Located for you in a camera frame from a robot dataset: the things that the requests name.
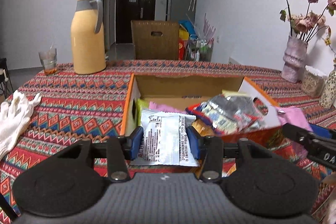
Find red patterned tablecloth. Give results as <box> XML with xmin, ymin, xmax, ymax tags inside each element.
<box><xmin>0</xmin><ymin>59</ymin><xmax>336</xmax><ymax>219</ymax></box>

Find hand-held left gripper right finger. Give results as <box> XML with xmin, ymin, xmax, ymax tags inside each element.
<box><xmin>186</xmin><ymin>125</ymin><xmax>267</xmax><ymax>183</ymax></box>

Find orange cardboard box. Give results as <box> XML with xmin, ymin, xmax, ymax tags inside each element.
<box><xmin>120</xmin><ymin>72</ymin><xmax>284</xmax><ymax>151</ymax></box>

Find pink textured vase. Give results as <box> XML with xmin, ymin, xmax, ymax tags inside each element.
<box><xmin>281</xmin><ymin>32</ymin><xmax>309</xmax><ymax>83</ymax></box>

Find yellow flower branches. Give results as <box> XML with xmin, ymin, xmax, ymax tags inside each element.
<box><xmin>323</xmin><ymin>26</ymin><xmax>336</xmax><ymax>62</ymax></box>

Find dark entrance door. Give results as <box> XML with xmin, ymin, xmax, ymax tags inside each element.
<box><xmin>115</xmin><ymin>0</ymin><xmax>157</xmax><ymax>44</ymax></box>

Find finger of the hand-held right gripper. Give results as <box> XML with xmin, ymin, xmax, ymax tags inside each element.
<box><xmin>282</xmin><ymin>123</ymin><xmax>319</xmax><ymax>147</ymax></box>
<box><xmin>310</xmin><ymin>123</ymin><xmax>336</xmax><ymax>140</ymax></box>

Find purple dried grass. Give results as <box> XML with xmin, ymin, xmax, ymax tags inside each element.
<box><xmin>203</xmin><ymin>13</ymin><xmax>217</xmax><ymax>39</ymax></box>

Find yellow thermos jug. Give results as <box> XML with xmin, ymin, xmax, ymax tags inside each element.
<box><xmin>70</xmin><ymin>0</ymin><xmax>107</xmax><ymax>75</ymax></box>

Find grey interior door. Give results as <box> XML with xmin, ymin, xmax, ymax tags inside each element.
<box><xmin>101</xmin><ymin>0</ymin><xmax>112</xmax><ymax>52</ymax></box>

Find white cotton glove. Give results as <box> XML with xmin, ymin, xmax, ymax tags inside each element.
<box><xmin>0</xmin><ymin>90</ymin><xmax>42</xmax><ymax>159</ymax></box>

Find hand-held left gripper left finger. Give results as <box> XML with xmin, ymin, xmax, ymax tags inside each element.
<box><xmin>60</xmin><ymin>126</ymin><xmax>144</xmax><ymax>183</ymax></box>

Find person's right hand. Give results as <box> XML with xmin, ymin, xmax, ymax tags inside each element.
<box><xmin>320</xmin><ymin>196</ymin><xmax>336</xmax><ymax>224</ymax></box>

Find clear drinking glass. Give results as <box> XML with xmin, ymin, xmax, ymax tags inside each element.
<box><xmin>38</xmin><ymin>48</ymin><xmax>58</xmax><ymax>76</ymax></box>

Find wire storage cart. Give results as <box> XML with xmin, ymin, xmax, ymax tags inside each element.
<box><xmin>188</xmin><ymin>34</ymin><xmax>214</xmax><ymax>62</ymax></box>

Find blue plastic bin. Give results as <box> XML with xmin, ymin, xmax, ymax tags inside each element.
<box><xmin>179</xmin><ymin>20</ymin><xmax>196</xmax><ymax>33</ymax></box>

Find white snack packet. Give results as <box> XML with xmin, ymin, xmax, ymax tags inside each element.
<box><xmin>134</xmin><ymin>108</ymin><xmax>200</xmax><ymax>167</ymax></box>

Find black chair with clothes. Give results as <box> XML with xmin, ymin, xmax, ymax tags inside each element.
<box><xmin>0</xmin><ymin>57</ymin><xmax>13</xmax><ymax>97</ymax></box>

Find bunch of dried pink roses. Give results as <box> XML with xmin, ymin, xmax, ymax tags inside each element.
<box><xmin>274</xmin><ymin>0</ymin><xmax>336</xmax><ymax>42</ymax></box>

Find pink snack packet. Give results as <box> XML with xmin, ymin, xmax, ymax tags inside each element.
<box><xmin>148</xmin><ymin>101</ymin><xmax>188</xmax><ymax>114</ymax></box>
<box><xmin>276</xmin><ymin>106</ymin><xmax>313</xmax><ymax>161</ymax></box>

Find green snack packet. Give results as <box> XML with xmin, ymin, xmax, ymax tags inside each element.
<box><xmin>136</xmin><ymin>98</ymin><xmax>147</xmax><ymax>126</ymax></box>

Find floral ceramic vase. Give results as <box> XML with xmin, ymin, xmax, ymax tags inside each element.
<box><xmin>319</xmin><ymin>59</ymin><xmax>336</xmax><ymax>109</ymax></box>

